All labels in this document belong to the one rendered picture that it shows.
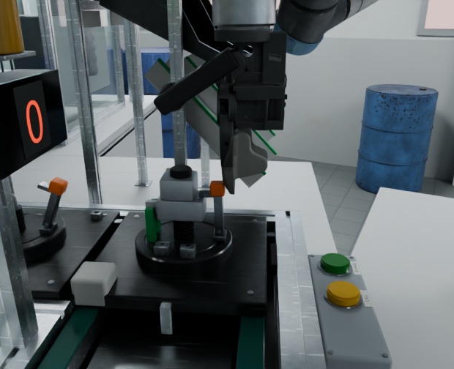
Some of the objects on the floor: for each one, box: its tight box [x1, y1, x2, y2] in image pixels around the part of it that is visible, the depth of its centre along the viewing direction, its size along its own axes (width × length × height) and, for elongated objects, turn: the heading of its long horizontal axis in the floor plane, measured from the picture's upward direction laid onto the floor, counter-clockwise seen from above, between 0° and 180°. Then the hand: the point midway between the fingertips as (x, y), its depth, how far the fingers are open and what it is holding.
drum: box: [355, 84, 439, 194], centre depth 336 cm, size 52×52×78 cm
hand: (227, 184), depth 59 cm, fingers closed
